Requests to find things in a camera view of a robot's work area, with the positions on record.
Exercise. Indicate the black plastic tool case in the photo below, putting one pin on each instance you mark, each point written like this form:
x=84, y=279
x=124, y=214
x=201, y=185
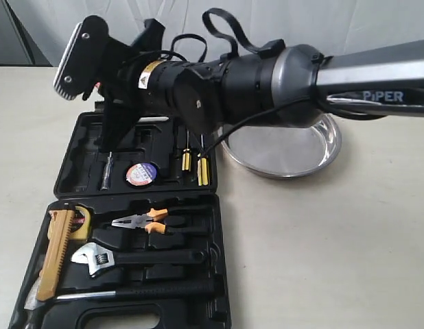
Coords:
x=131, y=233

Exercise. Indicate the white backdrop curtain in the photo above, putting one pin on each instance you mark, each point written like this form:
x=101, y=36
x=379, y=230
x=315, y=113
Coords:
x=333, y=27

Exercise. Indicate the yellow tape measure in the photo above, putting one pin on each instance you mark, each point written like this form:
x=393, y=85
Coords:
x=81, y=225

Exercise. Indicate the black handle adjustable wrench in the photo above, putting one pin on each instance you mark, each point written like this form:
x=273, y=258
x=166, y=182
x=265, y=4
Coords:
x=99, y=258

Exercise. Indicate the orange handle combination pliers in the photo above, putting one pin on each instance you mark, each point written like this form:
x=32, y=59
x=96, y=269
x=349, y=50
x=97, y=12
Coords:
x=158, y=221

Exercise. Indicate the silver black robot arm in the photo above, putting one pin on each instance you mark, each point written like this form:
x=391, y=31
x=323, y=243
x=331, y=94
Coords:
x=268, y=85

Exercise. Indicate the black handle claw hammer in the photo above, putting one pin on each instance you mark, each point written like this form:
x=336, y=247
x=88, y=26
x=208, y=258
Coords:
x=147, y=292

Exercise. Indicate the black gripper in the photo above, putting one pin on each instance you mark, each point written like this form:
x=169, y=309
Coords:
x=118, y=76

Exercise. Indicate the round stainless steel dish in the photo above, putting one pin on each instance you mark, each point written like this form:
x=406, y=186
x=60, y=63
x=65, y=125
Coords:
x=283, y=152

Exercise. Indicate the yellow utility knife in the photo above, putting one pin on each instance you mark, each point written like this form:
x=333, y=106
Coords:
x=58, y=235

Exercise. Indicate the yellow black large screwdriver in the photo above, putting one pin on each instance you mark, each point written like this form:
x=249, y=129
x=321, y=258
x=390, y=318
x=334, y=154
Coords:
x=202, y=165

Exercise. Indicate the black electrical tape roll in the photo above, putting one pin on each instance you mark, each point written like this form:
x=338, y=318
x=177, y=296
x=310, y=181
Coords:
x=141, y=174

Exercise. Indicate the yellow black small screwdriver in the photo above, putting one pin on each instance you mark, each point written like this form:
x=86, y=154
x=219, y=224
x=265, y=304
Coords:
x=186, y=154

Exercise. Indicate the clear handle test screwdriver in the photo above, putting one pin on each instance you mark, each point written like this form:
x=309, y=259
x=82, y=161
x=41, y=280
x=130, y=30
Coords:
x=105, y=185

